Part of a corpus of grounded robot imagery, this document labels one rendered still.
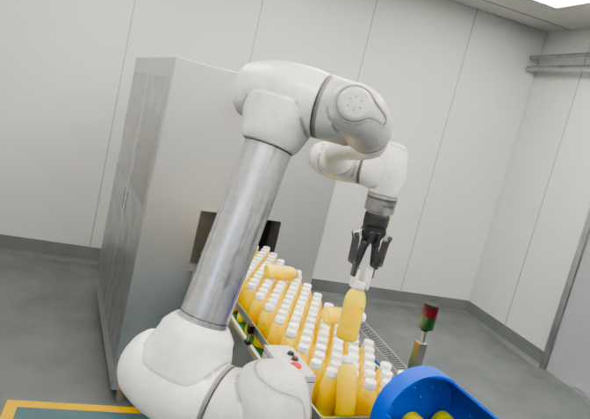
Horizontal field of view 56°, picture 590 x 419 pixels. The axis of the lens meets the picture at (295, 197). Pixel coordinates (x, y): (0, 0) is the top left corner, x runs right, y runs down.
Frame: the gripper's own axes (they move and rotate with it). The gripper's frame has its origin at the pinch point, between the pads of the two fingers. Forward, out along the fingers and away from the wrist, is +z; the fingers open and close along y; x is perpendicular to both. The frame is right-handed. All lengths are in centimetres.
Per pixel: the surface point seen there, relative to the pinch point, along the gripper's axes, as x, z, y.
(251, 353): 52, 52, -6
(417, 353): 25, 36, 51
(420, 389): -18.7, 25.9, 17.3
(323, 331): 36, 34, 14
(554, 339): 215, 107, 373
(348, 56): 384, -114, 171
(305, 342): 28.0, 34.8, 2.3
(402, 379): -20.6, 21.6, 8.1
